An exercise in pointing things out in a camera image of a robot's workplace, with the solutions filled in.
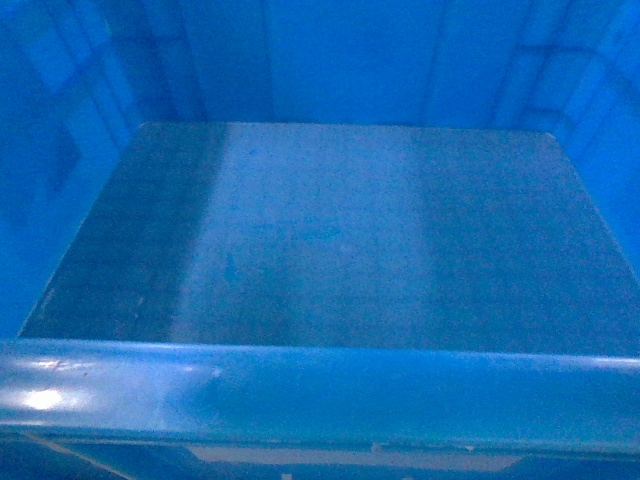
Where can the blue plastic crate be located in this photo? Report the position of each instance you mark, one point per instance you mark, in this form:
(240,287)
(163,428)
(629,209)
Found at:
(319,239)

